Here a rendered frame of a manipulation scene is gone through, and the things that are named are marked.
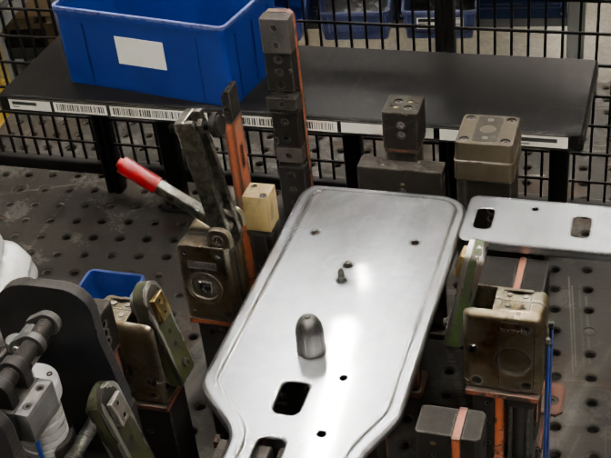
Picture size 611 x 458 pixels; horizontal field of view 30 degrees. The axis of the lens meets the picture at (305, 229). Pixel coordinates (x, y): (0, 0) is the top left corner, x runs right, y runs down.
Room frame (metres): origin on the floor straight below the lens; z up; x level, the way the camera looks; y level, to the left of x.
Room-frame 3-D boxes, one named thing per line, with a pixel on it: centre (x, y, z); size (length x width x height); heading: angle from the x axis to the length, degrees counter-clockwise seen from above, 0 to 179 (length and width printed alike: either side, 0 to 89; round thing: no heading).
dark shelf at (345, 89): (1.56, 0.00, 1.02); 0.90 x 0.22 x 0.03; 69
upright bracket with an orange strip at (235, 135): (1.23, 0.07, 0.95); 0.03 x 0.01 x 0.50; 159
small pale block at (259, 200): (1.20, 0.05, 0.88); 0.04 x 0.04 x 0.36; 69
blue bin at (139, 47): (1.62, 0.17, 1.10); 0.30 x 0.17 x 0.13; 60
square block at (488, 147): (1.29, -0.25, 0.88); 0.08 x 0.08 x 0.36; 69
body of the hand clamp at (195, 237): (1.14, 0.12, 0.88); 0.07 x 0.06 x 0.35; 69
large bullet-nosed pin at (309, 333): (0.96, 0.01, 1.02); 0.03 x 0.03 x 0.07
